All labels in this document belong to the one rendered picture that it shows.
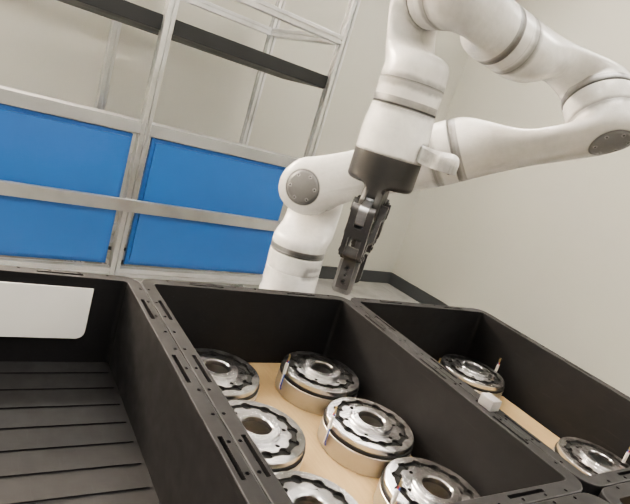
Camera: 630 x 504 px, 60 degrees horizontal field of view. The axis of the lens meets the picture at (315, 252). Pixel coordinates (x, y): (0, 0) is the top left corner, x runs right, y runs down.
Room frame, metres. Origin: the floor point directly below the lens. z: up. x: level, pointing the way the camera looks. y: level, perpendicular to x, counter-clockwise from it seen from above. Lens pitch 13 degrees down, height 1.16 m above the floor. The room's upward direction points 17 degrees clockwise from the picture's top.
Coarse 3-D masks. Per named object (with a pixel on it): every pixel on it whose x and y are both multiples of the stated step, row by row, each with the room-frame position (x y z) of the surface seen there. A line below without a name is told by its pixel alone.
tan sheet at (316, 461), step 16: (256, 368) 0.66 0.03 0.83; (272, 368) 0.67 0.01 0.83; (272, 384) 0.63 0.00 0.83; (256, 400) 0.58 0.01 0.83; (272, 400) 0.59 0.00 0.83; (304, 416) 0.58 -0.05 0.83; (320, 416) 0.59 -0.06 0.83; (304, 432) 0.55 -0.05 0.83; (320, 448) 0.53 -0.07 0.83; (304, 464) 0.49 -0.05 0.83; (320, 464) 0.50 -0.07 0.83; (336, 464) 0.51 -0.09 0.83; (336, 480) 0.48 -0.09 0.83; (352, 480) 0.49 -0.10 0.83; (368, 480) 0.50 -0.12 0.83; (352, 496) 0.46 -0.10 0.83; (368, 496) 0.47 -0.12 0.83
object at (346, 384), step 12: (300, 360) 0.65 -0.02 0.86; (336, 360) 0.69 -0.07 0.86; (288, 372) 0.61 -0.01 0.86; (300, 372) 0.62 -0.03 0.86; (348, 372) 0.66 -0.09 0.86; (300, 384) 0.60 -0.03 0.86; (312, 384) 0.60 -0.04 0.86; (324, 384) 0.61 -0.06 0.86; (336, 384) 0.62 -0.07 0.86; (348, 384) 0.64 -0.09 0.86; (336, 396) 0.60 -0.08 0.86
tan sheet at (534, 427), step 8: (504, 400) 0.81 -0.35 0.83; (504, 408) 0.78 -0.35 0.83; (512, 408) 0.79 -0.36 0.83; (512, 416) 0.76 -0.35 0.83; (520, 416) 0.77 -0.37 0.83; (528, 416) 0.78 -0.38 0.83; (520, 424) 0.74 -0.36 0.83; (528, 424) 0.75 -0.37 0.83; (536, 424) 0.76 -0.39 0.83; (536, 432) 0.73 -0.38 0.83; (544, 432) 0.74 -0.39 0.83; (544, 440) 0.71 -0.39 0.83; (552, 440) 0.72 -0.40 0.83; (552, 448) 0.69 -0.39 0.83
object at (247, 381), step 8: (200, 352) 0.59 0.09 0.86; (208, 352) 0.60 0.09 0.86; (216, 352) 0.60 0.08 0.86; (224, 352) 0.61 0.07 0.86; (232, 360) 0.60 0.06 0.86; (240, 360) 0.60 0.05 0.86; (240, 368) 0.58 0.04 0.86; (248, 368) 0.59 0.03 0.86; (240, 376) 0.57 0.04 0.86; (248, 376) 0.58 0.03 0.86; (256, 376) 0.58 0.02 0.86; (224, 384) 0.54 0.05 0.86; (232, 384) 0.54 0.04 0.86; (240, 384) 0.55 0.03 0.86; (248, 384) 0.56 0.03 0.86; (256, 384) 0.56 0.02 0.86; (224, 392) 0.52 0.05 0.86; (232, 392) 0.53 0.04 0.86; (240, 392) 0.53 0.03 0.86; (248, 392) 0.54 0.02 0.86
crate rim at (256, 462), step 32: (160, 288) 0.59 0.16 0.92; (192, 288) 0.61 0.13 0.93; (224, 288) 0.64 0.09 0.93; (256, 288) 0.67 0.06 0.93; (192, 352) 0.45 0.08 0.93; (416, 352) 0.62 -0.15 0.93; (448, 384) 0.56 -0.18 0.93; (224, 416) 0.37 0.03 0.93; (256, 448) 0.34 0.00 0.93; (576, 480) 0.44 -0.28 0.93
